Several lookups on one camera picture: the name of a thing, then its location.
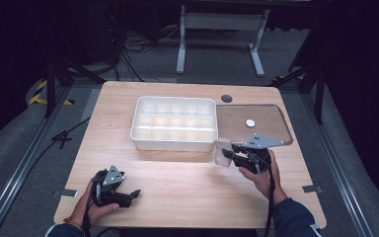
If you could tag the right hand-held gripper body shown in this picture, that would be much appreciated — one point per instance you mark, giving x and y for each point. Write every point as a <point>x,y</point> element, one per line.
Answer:
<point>255,158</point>

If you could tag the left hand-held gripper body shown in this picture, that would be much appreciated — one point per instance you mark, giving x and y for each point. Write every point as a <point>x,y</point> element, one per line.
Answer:
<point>107,192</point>

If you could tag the white divided storage box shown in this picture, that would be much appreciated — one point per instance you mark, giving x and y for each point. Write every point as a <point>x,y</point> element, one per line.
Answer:
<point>174,144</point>

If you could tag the person's left hand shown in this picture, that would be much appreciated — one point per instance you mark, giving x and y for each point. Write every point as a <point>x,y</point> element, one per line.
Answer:
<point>93,210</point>

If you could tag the person's right hand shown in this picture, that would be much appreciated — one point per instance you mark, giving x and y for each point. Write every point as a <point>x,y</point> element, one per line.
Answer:
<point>265,184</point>

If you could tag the clear plastic lid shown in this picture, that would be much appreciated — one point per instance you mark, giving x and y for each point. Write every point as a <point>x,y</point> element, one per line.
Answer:
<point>237,121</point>

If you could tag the grey tape piece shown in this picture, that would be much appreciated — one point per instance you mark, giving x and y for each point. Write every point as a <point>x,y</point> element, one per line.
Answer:
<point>65,193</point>
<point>312,189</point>

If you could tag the dark round table grommet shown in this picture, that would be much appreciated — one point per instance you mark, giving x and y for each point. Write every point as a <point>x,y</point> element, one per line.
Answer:
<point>226,98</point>

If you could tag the black metal stand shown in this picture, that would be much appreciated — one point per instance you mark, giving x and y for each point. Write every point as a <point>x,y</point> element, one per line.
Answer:
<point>50,89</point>
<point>319,92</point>

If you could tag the yellow black hazard tape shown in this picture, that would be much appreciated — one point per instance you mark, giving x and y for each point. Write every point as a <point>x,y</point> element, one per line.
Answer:
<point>36,97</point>

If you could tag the dark curtain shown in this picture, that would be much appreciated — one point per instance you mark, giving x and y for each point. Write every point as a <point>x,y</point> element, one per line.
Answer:
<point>365,82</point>
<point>3,65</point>

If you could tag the aluminium floor rail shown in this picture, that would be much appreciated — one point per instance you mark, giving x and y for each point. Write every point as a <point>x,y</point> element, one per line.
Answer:
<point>342,184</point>
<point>16,177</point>

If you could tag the white metal desk frame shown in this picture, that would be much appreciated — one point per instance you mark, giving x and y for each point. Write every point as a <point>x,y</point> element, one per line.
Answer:
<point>223,21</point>

